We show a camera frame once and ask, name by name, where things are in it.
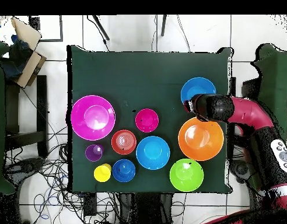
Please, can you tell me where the light blue bowl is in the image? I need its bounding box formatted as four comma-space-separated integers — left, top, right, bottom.
180, 76, 217, 106
135, 135, 171, 170

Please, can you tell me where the large orange bowl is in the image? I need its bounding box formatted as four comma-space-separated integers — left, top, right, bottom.
177, 116, 225, 162

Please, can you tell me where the small crimson bowl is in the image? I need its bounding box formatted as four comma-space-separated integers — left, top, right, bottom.
134, 108, 160, 133

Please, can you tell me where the dark green table cloth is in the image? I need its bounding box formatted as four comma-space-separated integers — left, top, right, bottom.
66, 44, 234, 194

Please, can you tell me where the green bowl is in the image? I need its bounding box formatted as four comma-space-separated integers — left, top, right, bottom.
169, 158, 205, 193

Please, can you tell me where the small red-orange bowl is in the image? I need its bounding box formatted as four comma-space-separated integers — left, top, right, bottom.
110, 129, 138, 156

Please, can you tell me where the grey base with black knob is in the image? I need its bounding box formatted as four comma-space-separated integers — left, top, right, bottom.
229, 159, 254, 184
8, 157, 45, 179

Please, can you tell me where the black tripod leg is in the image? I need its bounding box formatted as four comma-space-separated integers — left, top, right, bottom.
92, 15, 110, 41
160, 15, 168, 37

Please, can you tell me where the small dark blue bowl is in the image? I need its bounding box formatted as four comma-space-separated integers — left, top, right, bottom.
111, 159, 137, 183

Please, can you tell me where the large pink bowl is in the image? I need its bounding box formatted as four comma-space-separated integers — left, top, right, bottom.
70, 94, 117, 142

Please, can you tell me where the purple cup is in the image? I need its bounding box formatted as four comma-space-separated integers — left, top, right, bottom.
85, 143, 104, 162

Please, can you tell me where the yellow cup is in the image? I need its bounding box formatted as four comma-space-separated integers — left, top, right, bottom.
93, 163, 112, 183

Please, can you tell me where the black power brick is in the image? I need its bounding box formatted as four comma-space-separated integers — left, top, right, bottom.
83, 192, 97, 216

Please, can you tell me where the cardboard box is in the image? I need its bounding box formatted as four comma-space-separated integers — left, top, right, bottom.
0, 16, 47, 89

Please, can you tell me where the dark blue cloth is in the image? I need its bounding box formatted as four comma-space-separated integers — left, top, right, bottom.
0, 34, 33, 80

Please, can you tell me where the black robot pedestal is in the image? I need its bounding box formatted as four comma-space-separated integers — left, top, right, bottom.
118, 192, 174, 224

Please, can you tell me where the tangle of cables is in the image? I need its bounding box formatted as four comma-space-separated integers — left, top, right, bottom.
5, 125, 121, 224

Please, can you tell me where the black rectangular frame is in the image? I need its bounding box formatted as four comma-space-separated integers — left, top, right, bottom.
29, 15, 64, 43

